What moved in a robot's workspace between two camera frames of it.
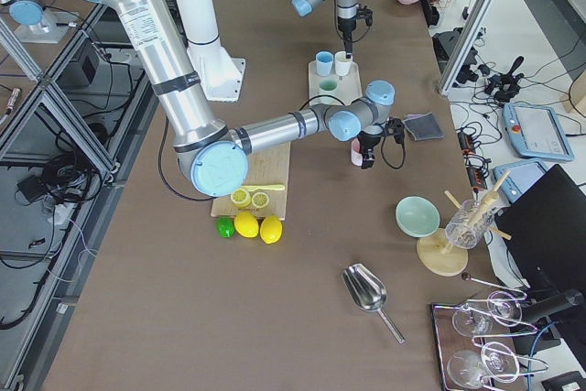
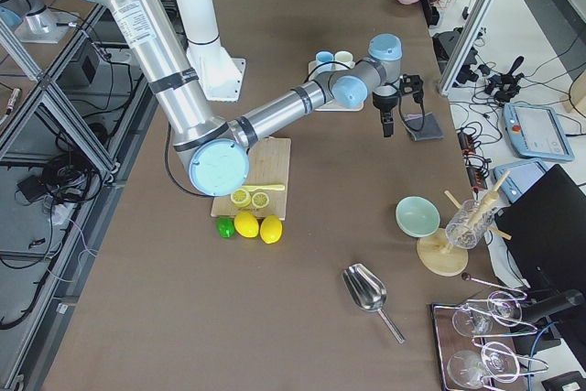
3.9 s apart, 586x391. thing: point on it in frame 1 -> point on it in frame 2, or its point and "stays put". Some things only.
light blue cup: [324, 59] stays put
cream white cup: [342, 64] stays put
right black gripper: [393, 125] -> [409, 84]
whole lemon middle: [246, 224] stays put
